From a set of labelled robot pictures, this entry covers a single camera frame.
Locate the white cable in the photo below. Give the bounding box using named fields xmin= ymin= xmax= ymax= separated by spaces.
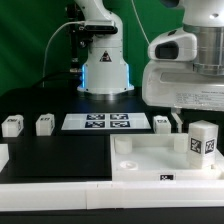
xmin=42 ymin=21 xmax=84 ymax=88
xmin=130 ymin=0 xmax=151 ymax=46

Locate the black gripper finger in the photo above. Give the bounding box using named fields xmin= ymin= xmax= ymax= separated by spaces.
xmin=171 ymin=108 xmax=183 ymax=133

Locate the white left fence wall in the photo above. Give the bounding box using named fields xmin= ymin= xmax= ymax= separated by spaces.
xmin=0 ymin=144 xmax=9 ymax=172

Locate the white cable left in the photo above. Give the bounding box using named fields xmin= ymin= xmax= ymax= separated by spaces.
xmin=42 ymin=21 xmax=84 ymax=88

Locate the white cable right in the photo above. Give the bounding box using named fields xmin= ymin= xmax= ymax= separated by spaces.
xmin=130 ymin=0 xmax=151 ymax=46

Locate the black camera stand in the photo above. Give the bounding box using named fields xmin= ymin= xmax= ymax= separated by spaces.
xmin=65 ymin=3 xmax=87 ymax=74

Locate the black cable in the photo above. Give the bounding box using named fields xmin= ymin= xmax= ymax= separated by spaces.
xmin=31 ymin=73 xmax=83 ymax=88

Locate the white square table top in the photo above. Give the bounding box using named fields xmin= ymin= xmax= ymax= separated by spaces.
xmin=110 ymin=134 xmax=224 ymax=182

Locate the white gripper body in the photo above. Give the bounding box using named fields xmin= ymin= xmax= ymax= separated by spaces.
xmin=142 ymin=60 xmax=224 ymax=111

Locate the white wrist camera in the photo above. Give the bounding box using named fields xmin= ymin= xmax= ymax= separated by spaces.
xmin=148 ymin=28 xmax=197 ymax=62

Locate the white front fence wall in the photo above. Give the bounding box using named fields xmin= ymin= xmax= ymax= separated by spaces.
xmin=0 ymin=180 xmax=224 ymax=212

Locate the white marker sheet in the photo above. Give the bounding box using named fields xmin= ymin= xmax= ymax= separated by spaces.
xmin=62 ymin=113 xmax=151 ymax=131

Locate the white fence wall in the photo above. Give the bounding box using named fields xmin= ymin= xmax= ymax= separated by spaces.
xmin=0 ymin=180 xmax=224 ymax=212
xmin=0 ymin=144 xmax=9 ymax=172

